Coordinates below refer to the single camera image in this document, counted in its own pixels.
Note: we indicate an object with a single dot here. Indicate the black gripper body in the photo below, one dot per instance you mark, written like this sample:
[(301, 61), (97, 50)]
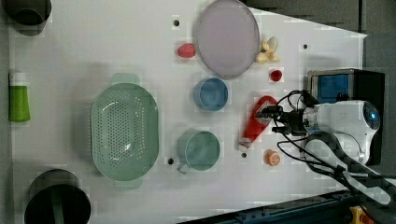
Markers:
[(294, 121)]

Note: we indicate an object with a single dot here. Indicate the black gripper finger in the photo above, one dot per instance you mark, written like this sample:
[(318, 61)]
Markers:
[(282, 130), (272, 110)]

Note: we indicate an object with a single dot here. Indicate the red plush ketchup bottle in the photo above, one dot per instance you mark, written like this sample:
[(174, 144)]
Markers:
[(256, 126)]

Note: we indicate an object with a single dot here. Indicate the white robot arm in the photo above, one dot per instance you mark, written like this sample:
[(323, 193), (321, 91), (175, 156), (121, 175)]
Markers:
[(337, 141)]

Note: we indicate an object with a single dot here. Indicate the grey round plate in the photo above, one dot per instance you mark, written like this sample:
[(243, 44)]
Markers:
[(228, 38)]

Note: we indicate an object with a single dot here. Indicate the orange slice toy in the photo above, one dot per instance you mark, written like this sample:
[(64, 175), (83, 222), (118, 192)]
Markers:
[(272, 158)]

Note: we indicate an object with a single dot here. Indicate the small red plush fruit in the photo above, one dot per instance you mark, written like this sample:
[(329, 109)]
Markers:
[(276, 75)]

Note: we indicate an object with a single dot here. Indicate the silver black toaster oven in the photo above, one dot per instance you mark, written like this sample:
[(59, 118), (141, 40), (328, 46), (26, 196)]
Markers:
[(367, 84)]

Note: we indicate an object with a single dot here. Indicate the yellow plush banana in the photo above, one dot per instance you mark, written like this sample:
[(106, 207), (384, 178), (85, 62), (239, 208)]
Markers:
[(267, 52)]

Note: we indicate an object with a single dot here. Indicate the blue cup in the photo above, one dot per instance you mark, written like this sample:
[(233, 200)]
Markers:
[(211, 94)]

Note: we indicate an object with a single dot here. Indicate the pink plush strawberry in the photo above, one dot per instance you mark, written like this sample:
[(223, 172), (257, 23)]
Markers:
[(186, 50)]

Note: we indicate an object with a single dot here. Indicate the yellow clamp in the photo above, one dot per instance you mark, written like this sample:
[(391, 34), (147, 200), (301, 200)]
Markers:
[(359, 217)]

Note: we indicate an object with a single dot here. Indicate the green oval colander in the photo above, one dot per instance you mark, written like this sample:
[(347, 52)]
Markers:
[(125, 131)]

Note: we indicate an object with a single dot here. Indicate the black cylinder bottom corner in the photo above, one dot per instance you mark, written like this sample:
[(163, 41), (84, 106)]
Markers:
[(55, 197)]

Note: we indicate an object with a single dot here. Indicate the black cylinder corner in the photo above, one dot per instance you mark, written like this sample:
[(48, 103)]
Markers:
[(55, 197), (27, 12)]

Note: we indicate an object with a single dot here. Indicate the green bottle white cap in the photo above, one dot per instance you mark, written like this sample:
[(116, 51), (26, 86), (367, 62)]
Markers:
[(19, 110)]

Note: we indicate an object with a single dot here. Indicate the black cylinder top corner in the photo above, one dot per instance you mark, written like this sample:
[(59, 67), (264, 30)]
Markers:
[(27, 12)]

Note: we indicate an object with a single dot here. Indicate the green mug with handle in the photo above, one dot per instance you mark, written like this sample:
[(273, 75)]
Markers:
[(197, 150)]

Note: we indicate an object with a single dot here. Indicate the blue metal frame rail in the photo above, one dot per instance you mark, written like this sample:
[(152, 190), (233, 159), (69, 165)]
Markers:
[(329, 208)]

